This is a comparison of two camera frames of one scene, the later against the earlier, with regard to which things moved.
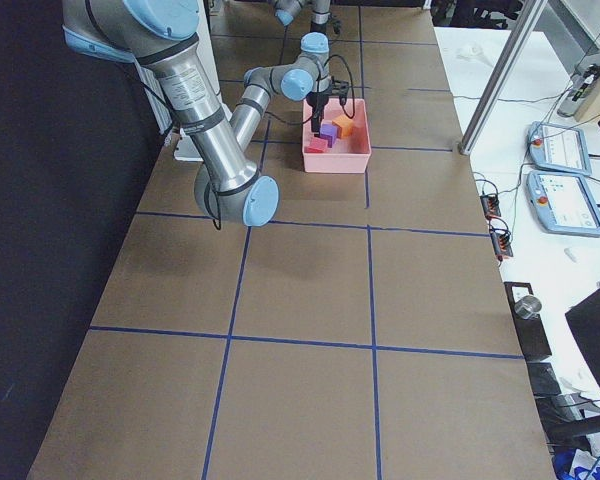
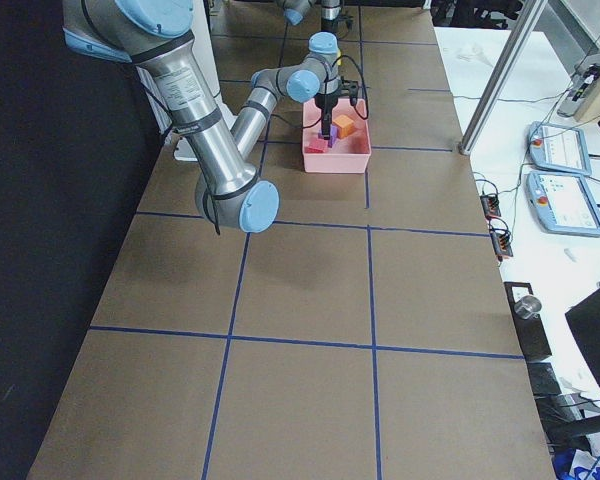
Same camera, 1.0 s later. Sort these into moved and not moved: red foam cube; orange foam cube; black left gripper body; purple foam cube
Moved: black left gripper body
Not moved: red foam cube; purple foam cube; orange foam cube
